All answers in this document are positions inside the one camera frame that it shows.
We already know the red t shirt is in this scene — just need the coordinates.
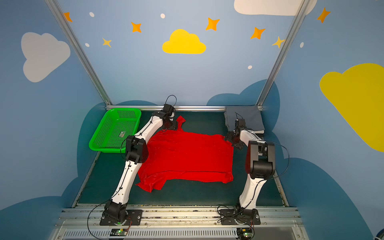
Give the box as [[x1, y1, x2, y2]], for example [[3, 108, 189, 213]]
[[137, 116, 234, 193]]

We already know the green plastic mesh basket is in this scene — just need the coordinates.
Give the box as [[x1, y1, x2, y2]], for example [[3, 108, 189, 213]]
[[89, 108, 142, 154]]

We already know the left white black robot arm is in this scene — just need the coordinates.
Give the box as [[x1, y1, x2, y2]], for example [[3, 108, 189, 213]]
[[100, 105, 178, 226]]

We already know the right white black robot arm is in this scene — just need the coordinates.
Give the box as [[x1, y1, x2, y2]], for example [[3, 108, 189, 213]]
[[219, 128, 276, 225]]

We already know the folded grey t shirt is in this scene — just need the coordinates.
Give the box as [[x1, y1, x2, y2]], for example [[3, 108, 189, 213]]
[[224, 106, 265, 131]]

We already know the small label in basket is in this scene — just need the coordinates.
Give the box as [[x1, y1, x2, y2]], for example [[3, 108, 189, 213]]
[[119, 131, 126, 138]]

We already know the right green circuit board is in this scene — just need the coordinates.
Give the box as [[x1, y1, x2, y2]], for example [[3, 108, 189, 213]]
[[236, 228, 254, 240]]

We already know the green circuit board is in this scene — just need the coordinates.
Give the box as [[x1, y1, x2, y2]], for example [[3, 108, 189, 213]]
[[110, 229, 129, 237], [236, 228, 254, 240]]

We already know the left green circuit board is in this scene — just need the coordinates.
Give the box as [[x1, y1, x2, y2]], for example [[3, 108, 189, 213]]
[[110, 229, 129, 237]]

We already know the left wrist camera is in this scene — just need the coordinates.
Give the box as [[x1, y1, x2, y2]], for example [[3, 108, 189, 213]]
[[162, 104, 175, 119]]

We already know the rear aluminium frame bar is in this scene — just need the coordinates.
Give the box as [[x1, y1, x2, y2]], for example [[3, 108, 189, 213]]
[[105, 104, 264, 113]]

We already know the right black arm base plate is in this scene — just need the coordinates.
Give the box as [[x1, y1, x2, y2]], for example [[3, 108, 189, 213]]
[[218, 209, 261, 226]]

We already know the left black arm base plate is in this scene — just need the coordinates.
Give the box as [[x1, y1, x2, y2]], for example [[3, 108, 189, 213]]
[[100, 209, 143, 226]]

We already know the aluminium mounting rail bench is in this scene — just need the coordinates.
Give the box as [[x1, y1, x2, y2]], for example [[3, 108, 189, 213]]
[[49, 205, 309, 240]]

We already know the left aluminium frame post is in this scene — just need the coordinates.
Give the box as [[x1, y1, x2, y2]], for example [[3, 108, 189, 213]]
[[45, 0, 113, 106]]

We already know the aluminium frame post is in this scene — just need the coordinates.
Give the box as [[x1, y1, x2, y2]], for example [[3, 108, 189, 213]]
[[45, 0, 113, 106], [256, 0, 317, 111]]

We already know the right aluminium frame post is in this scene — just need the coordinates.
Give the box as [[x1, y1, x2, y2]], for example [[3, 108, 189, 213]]
[[256, 0, 317, 111]]

